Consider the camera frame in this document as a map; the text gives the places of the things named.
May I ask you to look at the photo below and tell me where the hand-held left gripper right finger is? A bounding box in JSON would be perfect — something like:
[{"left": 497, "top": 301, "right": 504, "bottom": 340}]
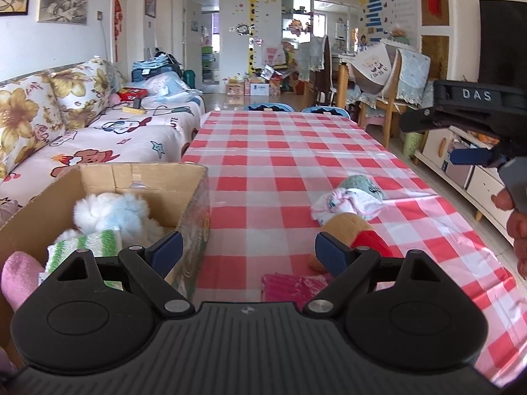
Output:
[{"left": 302, "top": 231, "right": 440, "bottom": 318}]

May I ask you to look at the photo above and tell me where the giraffe height chart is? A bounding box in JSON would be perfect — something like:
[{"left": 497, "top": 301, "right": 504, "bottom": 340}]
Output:
[{"left": 244, "top": 0, "right": 269, "bottom": 73}]

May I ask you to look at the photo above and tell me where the red checkered tablecloth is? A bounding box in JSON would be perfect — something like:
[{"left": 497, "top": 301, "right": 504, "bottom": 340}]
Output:
[{"left": 180, "top": 109, "right": 518, "bottom": 388}]

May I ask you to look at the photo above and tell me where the green striped towel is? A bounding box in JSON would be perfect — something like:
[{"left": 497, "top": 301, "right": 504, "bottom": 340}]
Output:
[{"left": 46, "top": 225, "right": 125, "bottom": 294}]

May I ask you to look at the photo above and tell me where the floral cushion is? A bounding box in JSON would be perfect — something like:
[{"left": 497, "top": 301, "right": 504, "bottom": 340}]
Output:
[
  {"left": 48, "top": 56, "right": 119, "bottom": 131},
  {"left": 0, "top": 74, "right": 69, "bottom": 178}
]

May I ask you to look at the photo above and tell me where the red hanging wall ornament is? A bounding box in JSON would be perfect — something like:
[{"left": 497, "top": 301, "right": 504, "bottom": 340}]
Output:
[{"left": 113, "top": 0, "right": 124, "bottom": 63}]

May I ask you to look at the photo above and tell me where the brown red plush toy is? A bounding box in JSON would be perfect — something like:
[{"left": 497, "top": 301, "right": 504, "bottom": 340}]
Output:
[{"left": 308, "top": 213, "right": 395, "bottom": 273}]

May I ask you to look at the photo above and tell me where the white printed cloth bag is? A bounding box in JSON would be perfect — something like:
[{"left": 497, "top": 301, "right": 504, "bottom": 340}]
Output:
[{"left": 347, "top": 42, "right": 403, "bottom": 96}]

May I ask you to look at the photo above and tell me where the white pink cloth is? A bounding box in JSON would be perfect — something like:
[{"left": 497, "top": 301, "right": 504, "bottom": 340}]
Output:
[{"left": 310, "top": 187, "right": 390, "bottom": 225}]

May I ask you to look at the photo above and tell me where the pink plush toy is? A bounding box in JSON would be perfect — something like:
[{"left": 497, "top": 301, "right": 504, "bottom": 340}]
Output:
[{"left": 0, "top": 251, "right": 44, "bottom": 312}]

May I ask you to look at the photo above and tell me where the white low cabinet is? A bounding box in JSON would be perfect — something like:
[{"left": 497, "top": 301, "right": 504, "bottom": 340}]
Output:
[{"left": 413, "top": 122, "right": 527, "bottom": 237}]

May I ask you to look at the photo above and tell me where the wooden dining chair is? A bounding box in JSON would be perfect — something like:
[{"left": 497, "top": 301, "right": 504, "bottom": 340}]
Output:
[{"left": 355, "top": 43, "right": 434, "bottom": 147}]

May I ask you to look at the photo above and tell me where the cardboard box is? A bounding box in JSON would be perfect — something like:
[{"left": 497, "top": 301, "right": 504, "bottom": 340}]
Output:
[{"left": 0, "top": 162, "right": 212, "bottom": 372}]

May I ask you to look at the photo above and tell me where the sofa with cartoon cover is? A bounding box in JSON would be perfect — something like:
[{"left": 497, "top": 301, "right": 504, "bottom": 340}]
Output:
[{"left": 0, "top": 57, "right": 207, "bottom": 225}]

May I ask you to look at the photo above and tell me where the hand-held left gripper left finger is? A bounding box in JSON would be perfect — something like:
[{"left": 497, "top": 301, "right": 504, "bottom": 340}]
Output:
[{"left": 55, "top": 230, "right": 196, "bottom": 319}]

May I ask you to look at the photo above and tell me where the purple pink knitted hat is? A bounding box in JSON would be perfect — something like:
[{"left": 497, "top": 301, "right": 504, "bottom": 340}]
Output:
[{"left": 261, "top": 273, "right": 335, "bottom": 304}]

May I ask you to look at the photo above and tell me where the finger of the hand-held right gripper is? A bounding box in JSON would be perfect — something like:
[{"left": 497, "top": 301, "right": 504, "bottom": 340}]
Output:
[
  {"left": 399, "top": 107, "right": 502, "bottom": 137},
  {"left": 450, "top": 143, "right": 512, "bottom": 168}
]

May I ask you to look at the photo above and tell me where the person's right hand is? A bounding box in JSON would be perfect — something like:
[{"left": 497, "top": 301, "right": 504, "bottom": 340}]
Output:
[{"left": 492, "top": 187, "right": 527, "bottom": 280}]

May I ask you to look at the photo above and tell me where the black television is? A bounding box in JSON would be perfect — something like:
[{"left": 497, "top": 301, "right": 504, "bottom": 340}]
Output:
[{"left": 479, "top": 0, "right": 527, "bottom": 86}]

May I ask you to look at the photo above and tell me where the red box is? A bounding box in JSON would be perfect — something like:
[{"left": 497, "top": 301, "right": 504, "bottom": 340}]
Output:
[{"left": 118, "top": 86, "right": 149, "bottom": 102}]

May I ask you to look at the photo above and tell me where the green waste bin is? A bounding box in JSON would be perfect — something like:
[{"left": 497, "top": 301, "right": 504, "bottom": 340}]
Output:
[{"left": 401, "top": 131, "right": 428, "bottom": 160}]

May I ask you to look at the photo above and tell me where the blue plastic stool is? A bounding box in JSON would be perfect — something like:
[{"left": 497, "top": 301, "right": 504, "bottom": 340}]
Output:
[
  {"left": 245, "top": 102, "right": 294, "bottom": 113},
  {"left": 301, "top": 105, "right": 351, "bottom": 119}
]

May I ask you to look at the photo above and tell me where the white blue fluffy plush toy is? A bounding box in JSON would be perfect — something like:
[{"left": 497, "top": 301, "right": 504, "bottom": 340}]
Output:
[{"left": 55, "top": 191, "right": 166, "bottom": 248}]

